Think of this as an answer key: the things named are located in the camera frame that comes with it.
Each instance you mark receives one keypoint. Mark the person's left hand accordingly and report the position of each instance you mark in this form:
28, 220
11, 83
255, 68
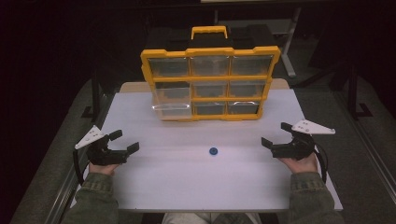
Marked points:
102, 169

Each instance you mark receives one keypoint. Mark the aluminium rail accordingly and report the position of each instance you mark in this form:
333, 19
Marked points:
367, 146
63, 193

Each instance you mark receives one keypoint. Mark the white metal table stand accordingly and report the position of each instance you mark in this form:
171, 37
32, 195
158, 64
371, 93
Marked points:
291, 46

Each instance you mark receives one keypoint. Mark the person's right hand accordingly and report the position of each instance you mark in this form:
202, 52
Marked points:
302, 166

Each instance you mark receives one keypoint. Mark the black metal stand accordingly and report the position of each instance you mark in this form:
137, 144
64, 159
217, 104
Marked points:
355, 93
95, 99

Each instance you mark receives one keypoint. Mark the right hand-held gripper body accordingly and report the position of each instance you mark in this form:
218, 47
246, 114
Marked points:
299, 147

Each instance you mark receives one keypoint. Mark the yellow black organizer case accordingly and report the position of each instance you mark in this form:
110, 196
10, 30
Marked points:
211, 79

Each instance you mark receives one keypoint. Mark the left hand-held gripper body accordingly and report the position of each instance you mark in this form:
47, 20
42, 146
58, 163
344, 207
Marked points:
102, 155

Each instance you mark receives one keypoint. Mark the small blue round cap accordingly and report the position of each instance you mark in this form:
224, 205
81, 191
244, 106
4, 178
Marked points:
213, 151

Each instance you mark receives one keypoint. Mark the clear plastic drawer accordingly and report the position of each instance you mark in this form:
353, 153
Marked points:
172, 99

